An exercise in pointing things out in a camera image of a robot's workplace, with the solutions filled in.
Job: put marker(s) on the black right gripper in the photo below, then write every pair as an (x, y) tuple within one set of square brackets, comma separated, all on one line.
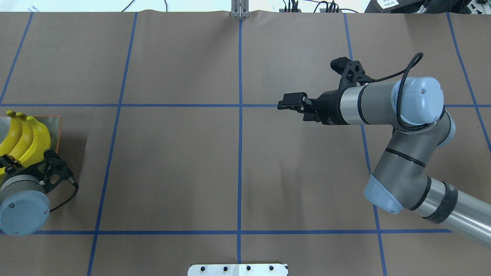
[(329, 107)]

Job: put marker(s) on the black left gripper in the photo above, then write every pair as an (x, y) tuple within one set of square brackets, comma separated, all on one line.
[(8, 162)]

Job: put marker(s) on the yellow banana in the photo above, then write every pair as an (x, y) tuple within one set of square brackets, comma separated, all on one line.
[(13, 135), (40, 143), (25, 139)]

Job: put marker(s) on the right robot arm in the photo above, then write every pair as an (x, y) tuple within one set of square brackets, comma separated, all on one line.
[(415, 111)]

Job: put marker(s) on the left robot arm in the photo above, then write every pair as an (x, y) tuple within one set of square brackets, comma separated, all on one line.
[(24, 203)]

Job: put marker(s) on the grey square plate orange rim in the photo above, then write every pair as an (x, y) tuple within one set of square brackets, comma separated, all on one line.
[(53, 124)]

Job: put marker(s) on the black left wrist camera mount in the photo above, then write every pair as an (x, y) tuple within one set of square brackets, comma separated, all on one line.
[(54, 165)]

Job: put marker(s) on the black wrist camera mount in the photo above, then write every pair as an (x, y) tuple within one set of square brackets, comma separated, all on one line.
[(54, 165), (352, 73)]

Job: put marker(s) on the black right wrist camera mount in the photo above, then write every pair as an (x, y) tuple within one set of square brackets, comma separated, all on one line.
[(352, 73)]

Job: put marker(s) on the aluminium frame post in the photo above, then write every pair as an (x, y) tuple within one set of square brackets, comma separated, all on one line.
[(239, 9)]

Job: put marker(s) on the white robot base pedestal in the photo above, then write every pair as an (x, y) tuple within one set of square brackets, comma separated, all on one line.
[(251, 269)]

